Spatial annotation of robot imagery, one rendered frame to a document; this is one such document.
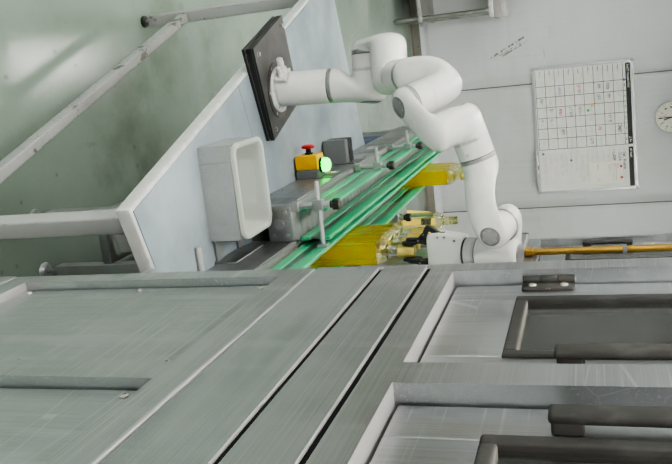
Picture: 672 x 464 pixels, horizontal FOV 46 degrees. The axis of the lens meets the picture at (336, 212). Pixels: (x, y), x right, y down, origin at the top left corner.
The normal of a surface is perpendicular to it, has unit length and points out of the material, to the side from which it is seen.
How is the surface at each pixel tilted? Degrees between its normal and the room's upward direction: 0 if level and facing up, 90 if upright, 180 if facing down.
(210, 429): 90
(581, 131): 90
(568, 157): 90
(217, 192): 90
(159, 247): 0
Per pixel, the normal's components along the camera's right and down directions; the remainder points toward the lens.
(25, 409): -0.11, -0.98
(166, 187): 0.95, -0.05
